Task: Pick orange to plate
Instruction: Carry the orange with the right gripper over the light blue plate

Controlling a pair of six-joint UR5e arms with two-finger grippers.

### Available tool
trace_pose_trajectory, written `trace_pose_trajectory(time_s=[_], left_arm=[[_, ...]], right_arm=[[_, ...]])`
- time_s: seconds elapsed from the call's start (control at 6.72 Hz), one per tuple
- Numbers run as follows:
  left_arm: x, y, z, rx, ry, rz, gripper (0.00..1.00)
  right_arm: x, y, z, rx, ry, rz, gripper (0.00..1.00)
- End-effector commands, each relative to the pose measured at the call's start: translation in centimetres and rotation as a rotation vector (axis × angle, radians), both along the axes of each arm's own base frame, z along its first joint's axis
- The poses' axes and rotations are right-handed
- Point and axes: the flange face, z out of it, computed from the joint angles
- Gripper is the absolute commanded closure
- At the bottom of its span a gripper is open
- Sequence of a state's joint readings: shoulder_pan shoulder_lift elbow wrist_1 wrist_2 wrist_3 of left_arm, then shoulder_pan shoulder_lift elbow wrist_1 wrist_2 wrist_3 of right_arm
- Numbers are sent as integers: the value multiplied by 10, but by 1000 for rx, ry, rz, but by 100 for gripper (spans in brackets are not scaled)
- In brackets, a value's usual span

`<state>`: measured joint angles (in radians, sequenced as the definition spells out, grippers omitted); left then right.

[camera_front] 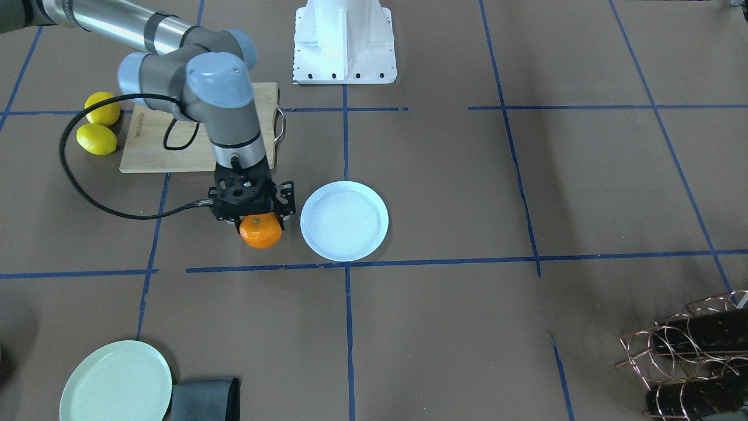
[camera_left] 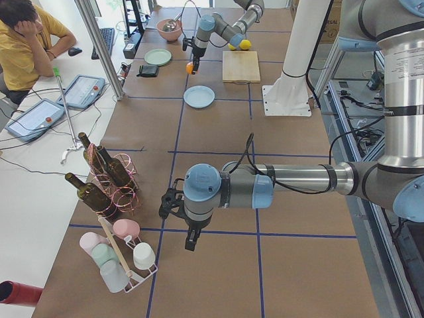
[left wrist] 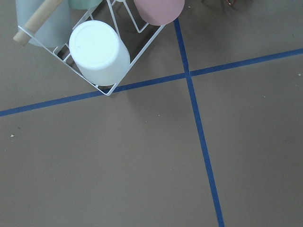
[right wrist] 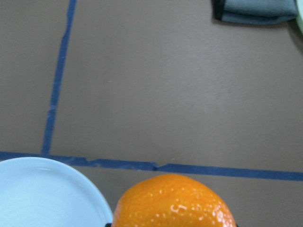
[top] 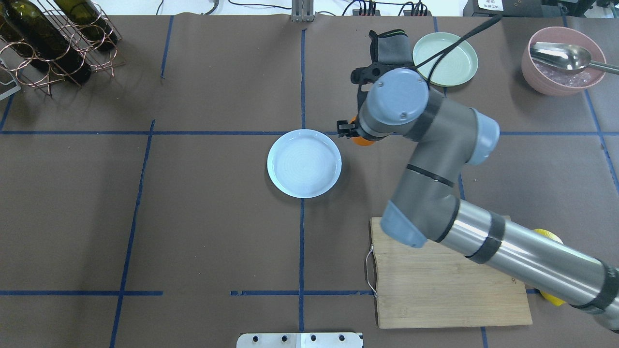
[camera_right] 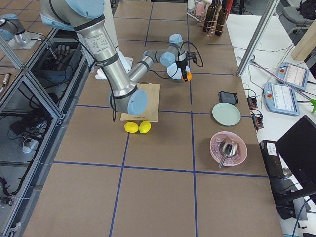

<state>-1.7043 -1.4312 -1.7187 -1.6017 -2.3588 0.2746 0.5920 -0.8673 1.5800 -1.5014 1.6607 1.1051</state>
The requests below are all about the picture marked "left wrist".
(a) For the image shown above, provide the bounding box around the white cup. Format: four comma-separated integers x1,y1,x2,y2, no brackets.
69,20,130,86

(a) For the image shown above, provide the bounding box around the white wire cup rack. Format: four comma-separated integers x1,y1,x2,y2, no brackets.
13,0,164,96

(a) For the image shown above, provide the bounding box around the pink cup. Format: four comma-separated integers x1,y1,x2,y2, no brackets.
134,0,185,26

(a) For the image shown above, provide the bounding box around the pale green cup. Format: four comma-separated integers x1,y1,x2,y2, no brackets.
68,0,102,10

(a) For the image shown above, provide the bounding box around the pale blue cup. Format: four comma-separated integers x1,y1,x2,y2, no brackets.
15,0,72,48

